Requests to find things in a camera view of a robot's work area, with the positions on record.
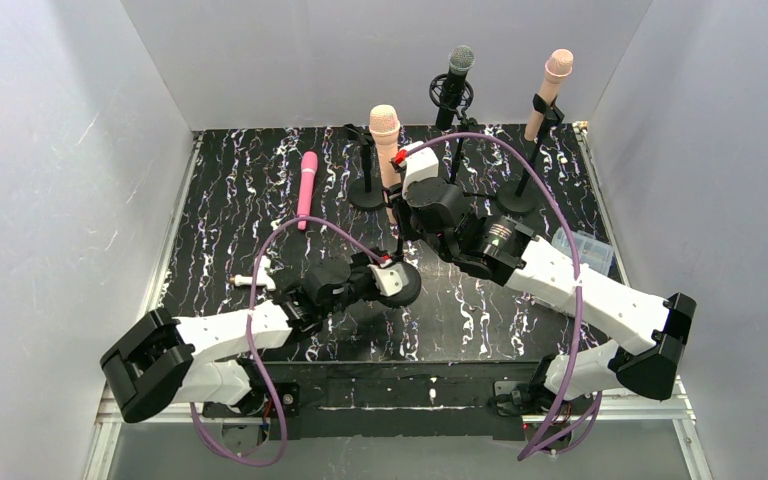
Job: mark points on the pink microphone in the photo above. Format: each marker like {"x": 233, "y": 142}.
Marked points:
{"x": 309, "y": 167}

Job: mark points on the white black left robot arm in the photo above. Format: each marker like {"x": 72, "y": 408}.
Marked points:
{"x": 164, "y": 360}

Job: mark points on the white plastic faucet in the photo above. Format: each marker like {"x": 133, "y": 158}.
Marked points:
{"x": 262, "y": 278}

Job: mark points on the beige microphone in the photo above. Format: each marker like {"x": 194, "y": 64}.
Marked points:
{"x": 385, "y": 128}
{"x": 557, "y": 68}

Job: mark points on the black round-base microphone stand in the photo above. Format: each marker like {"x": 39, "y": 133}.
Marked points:
{"x": 365, "y": 193}

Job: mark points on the black grey-mesh microphone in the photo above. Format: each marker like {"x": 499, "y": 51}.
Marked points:
{"x": 461, "y": 60}

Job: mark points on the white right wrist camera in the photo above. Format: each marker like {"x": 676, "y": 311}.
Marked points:
{"x": 419, "y": 166}

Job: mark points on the black tripod shock-mount stand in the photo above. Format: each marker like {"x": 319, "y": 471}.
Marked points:
{"x": 466, "y": 124}

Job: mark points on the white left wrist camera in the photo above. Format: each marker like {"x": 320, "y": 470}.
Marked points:
{"x": 389, "y": 276}

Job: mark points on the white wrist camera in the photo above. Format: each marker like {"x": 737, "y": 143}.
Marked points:
{"x": 419, "y": 166}
{"x": 389, "y": 276}

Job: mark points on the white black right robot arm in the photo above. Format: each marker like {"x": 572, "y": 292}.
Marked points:
{"x": 647, "y": 334}

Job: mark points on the clear plastic parts box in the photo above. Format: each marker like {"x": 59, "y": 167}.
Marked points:
{"x": 595, "y": 257}

